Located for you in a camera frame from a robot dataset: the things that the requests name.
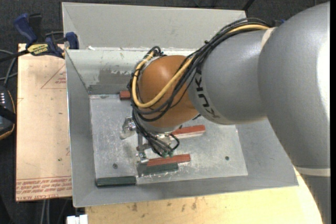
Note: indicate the brown cardboard board red print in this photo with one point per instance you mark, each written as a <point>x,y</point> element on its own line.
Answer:
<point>42,118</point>

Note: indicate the dark green flat block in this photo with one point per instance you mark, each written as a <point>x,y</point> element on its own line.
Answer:
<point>161,168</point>
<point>115,181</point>

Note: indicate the grey metal bin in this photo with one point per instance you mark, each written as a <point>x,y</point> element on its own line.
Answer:
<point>110,139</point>

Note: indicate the red-brown flat block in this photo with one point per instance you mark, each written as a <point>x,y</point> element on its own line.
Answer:
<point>191,130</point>
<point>124,95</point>
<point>176,159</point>

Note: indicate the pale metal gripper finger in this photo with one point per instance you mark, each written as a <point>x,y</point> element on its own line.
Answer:
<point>140,168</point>
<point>128,126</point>

